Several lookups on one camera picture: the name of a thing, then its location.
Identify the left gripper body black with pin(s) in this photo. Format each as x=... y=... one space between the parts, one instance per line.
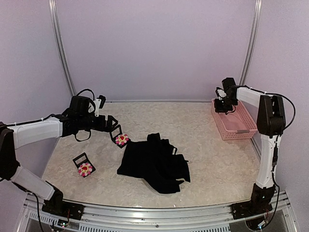
x=85 y=123

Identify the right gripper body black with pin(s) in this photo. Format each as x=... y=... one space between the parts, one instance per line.
x=225 y=105

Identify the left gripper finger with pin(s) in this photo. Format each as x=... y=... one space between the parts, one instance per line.
x=111 y=122
x=109 y=131

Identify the pink plastic basket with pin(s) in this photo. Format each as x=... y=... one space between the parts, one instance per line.
x=238 y=125

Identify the black t-shirt blue logo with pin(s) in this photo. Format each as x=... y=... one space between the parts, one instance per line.
x=155 y=160

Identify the flower brooch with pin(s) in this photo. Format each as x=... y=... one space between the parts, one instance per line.
x=85 y=169
x=122 y=139

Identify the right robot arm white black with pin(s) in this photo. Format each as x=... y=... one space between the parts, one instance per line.
x=271 y=124

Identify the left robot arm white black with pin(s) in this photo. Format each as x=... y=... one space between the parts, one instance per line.
x=26 y=147

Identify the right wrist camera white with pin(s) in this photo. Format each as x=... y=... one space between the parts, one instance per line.
x=220 y=93

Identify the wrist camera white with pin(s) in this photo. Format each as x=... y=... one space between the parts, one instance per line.
x=220 y=93
x=99 y=103

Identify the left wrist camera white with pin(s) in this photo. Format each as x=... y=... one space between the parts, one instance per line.
x=99 y=103

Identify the front aluminium rail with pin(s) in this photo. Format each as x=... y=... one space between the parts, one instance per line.
x=103 y=218

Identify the right aluminium frame post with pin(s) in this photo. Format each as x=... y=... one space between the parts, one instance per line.
x=251 y=43

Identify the aluminium frame post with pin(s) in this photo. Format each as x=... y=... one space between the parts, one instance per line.
x=60 y=46
x=251 y=43

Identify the left aluminium frame post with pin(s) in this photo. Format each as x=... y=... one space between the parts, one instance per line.
x=60 y=46

